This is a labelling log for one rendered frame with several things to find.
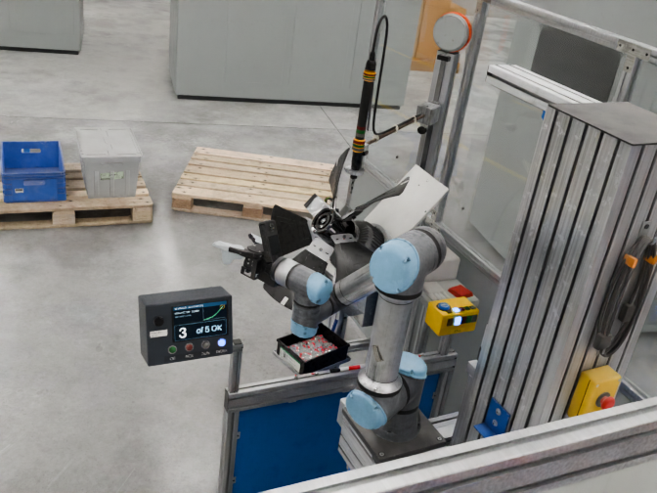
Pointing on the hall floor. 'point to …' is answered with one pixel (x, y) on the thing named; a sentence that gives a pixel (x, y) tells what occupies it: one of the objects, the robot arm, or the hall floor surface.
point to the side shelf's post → (421, 334)
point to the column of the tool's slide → (440, 111)
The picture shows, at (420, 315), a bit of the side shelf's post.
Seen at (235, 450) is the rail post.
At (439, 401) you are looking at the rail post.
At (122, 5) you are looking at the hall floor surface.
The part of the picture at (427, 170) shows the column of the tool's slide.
